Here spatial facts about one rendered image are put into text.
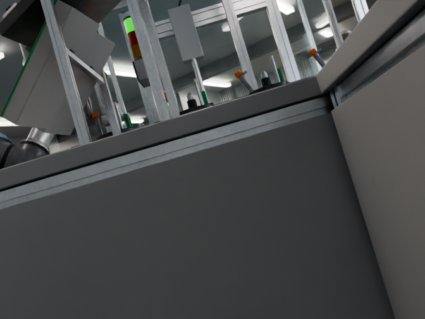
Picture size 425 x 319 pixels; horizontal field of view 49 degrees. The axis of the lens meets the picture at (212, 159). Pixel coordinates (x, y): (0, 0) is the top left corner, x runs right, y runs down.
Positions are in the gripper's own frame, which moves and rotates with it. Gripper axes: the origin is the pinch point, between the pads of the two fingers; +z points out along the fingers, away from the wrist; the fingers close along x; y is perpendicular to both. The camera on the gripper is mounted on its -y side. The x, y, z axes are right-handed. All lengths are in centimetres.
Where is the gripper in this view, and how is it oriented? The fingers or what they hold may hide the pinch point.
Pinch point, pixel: (90, 114)
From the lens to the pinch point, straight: 153.8
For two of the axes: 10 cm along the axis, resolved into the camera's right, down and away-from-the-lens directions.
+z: 2.8, 9.6, -0.6
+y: -9.6, 2.8, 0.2
